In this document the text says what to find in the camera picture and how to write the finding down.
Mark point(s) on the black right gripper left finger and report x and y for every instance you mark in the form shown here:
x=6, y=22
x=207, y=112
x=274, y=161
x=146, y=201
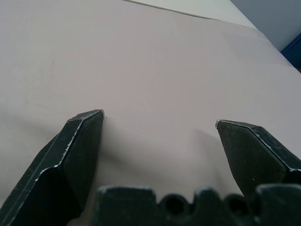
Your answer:
x=58, y=169

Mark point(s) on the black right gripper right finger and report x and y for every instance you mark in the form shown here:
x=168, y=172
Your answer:
x=254, y=155

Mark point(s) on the blue cabinet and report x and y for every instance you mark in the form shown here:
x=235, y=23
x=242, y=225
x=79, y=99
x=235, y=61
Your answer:
x=292, y=50

